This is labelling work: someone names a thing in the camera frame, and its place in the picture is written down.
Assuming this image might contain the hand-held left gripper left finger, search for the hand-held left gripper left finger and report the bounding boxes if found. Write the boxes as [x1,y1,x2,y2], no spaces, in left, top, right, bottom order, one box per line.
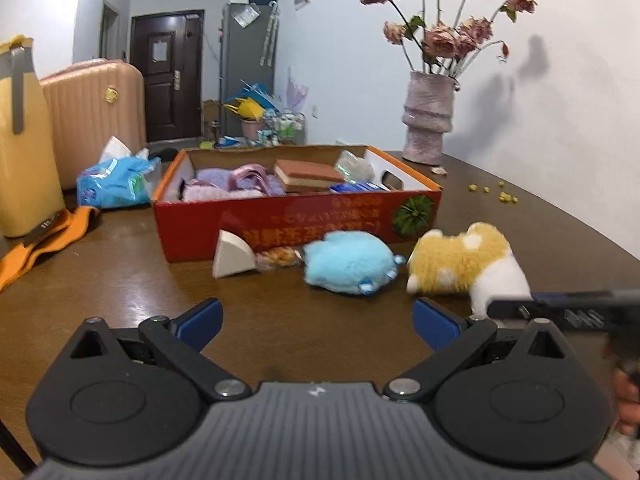
[67,297,253,404]

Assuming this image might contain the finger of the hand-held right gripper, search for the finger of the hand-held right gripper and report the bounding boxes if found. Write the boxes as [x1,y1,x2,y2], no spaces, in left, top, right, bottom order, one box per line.
[487,289,640,332]

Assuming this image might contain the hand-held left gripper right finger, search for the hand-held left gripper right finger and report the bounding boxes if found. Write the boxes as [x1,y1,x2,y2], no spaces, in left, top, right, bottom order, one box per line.
[382,297,569,404]

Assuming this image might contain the yellow and white plush toy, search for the yellow and white plush toy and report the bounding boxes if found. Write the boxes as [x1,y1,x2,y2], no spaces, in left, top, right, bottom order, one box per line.
[406,222,534,319]

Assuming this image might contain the blue plush toy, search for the blue plush toy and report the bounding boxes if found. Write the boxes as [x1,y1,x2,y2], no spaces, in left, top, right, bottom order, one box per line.
[303,230,407,296]

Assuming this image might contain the red cardboard box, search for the red cardboard box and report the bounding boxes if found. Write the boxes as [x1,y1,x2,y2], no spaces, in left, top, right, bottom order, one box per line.
[151,144,444,264]

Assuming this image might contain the blue packet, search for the blue packet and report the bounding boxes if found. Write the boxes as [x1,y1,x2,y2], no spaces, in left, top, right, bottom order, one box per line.
[329,181,391,195]

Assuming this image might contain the brown sponge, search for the brown sponge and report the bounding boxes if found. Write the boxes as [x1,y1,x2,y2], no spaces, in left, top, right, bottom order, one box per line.
[273,159,347,194]

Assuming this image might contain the person's right hand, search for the person's right hand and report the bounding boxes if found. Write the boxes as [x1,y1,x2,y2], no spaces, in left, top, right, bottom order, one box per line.
[614,367,640,438]

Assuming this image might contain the white wedge sponge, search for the white wedge sponge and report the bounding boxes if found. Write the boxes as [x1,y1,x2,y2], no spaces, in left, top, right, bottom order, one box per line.
[212,229,259,280]

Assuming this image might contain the clear snack packet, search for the clear snack packet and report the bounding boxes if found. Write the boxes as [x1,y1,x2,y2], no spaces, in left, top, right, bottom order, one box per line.
[255,246,305,272]

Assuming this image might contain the scattered yellow petals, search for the scattered yellow petals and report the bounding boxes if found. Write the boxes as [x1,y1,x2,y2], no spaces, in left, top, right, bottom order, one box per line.
[467,180,520,206]

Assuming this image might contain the purple towel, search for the purple towel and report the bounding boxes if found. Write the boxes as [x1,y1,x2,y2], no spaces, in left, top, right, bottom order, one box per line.
[192,167,289,197]

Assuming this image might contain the blue tissue pack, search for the blue tissue pack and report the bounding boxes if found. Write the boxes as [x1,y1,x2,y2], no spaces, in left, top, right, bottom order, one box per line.
[76,136,164,210]

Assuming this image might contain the clear plastic wrapped item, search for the clear plastic wrapped item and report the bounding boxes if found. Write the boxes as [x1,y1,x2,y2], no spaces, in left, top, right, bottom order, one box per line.
[334,150,376,185]

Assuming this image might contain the pink ribbed vase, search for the pink ribbed vase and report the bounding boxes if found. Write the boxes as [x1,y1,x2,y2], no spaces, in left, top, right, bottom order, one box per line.
[401,70,459,166]

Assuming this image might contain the metal cart with bottles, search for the metal cart with bottles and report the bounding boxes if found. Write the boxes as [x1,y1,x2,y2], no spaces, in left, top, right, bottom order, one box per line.
[257,110,307,147]

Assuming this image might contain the blue and yellow bags pile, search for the blue and yellow bags pile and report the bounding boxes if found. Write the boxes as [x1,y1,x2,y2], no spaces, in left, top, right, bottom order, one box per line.
[222,80,279,121]

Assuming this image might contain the pink suitcase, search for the pink suitcase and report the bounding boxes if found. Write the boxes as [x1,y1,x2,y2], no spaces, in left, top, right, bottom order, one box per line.
[39,59,148,191]

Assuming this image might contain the yellow thermos bottle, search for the yellow thermos bottle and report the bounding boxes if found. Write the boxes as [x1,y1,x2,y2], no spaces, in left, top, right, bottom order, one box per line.
[0,35,66,239]

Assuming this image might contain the dark brown entrance door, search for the dark brown entrance door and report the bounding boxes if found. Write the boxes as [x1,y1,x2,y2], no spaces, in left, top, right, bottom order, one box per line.
[130,9,206,144]

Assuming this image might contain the purple bouquet wrap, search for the purple bouquet wrap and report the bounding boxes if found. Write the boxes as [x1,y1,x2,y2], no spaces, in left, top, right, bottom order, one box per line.
[285,66,310,111]

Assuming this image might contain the grey refrigerator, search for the grey refrigerator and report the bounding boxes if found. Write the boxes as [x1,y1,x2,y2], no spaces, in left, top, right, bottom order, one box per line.
[218,0,277,134]

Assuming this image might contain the dried pink roses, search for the dried pink roses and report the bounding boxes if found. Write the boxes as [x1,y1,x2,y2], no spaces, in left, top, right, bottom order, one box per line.
[357,0,539,79]

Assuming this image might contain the hanging white umbrella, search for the hanging white umbrella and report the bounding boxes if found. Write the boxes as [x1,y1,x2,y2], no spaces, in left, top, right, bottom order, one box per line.
[260,1,279,67]

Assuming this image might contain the grey interior door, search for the grey interior door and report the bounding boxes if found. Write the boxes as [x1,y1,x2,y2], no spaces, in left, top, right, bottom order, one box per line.
[101,0,121,61]

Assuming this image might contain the paper sheet on refrigerator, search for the paper sheet on refrigerator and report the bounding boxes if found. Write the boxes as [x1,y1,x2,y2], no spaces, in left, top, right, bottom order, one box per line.
[232,4,261,29]

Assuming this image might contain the orange strap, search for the orange strap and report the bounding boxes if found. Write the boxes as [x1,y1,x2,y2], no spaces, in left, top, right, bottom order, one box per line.
[0,205,101,294]

